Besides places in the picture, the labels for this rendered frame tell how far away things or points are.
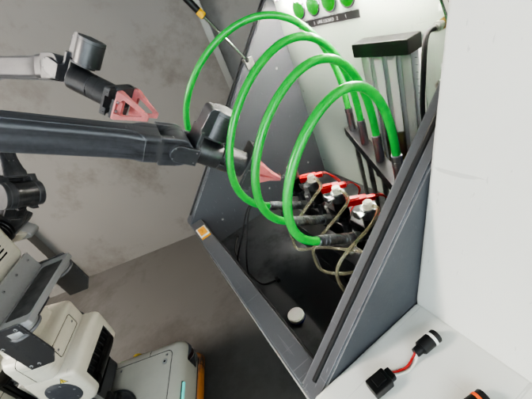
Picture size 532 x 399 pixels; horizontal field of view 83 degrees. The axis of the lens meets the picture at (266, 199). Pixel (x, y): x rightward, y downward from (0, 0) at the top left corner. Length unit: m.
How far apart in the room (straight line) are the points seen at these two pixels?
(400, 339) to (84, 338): 0.97
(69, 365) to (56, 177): 1.78
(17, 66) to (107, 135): 0.51
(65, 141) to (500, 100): 0.57
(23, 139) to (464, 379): 0.69
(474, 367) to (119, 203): 2.50
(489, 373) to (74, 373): 1.02
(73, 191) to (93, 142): 2.18
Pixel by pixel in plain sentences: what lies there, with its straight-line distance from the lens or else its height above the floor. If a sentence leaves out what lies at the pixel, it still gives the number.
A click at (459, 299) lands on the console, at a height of 1.04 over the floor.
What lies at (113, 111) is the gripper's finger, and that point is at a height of 1.36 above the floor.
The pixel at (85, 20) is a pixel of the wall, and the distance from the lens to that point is 2.32.
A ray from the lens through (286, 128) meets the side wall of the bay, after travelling 1.06.
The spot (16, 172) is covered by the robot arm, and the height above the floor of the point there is 1.30.
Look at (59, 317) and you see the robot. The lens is 1.21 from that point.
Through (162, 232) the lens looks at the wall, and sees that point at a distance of 2.79.
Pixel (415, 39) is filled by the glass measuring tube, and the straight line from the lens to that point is 0.70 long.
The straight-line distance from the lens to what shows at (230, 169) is 0.55.
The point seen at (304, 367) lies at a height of 0.95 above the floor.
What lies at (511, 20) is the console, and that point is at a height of 1.36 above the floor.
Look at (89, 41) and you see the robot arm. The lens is 0.83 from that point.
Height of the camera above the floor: 1.45
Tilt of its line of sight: 32 degrees down
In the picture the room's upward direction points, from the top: 25 degrees counter-clockwise
